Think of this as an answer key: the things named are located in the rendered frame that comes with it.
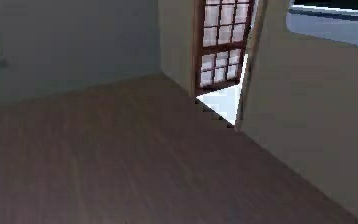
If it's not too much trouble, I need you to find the brown glass-paned room door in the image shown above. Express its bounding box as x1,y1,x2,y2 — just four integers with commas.
192,0,257,98

